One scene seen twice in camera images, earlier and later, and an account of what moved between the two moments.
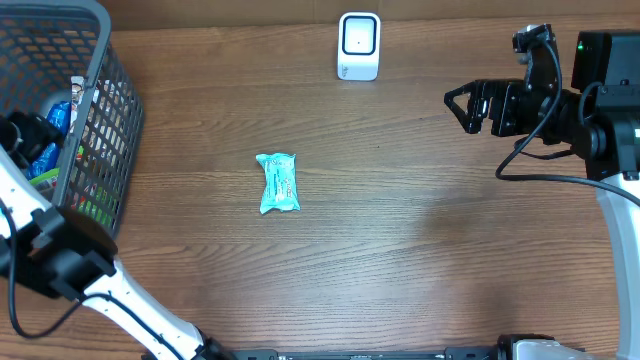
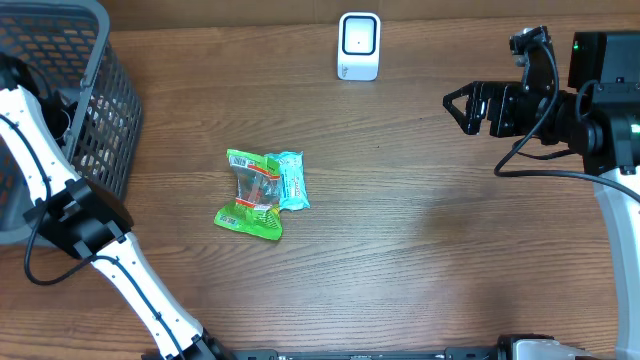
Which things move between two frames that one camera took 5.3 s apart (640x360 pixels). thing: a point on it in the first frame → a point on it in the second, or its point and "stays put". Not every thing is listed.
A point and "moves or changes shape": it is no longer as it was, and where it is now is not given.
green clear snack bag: x=47 y=184 moves or changes shape
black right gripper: x=502 y=91 stays put
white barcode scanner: x=358 y=46 stays put
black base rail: x=509 y=353 stays put
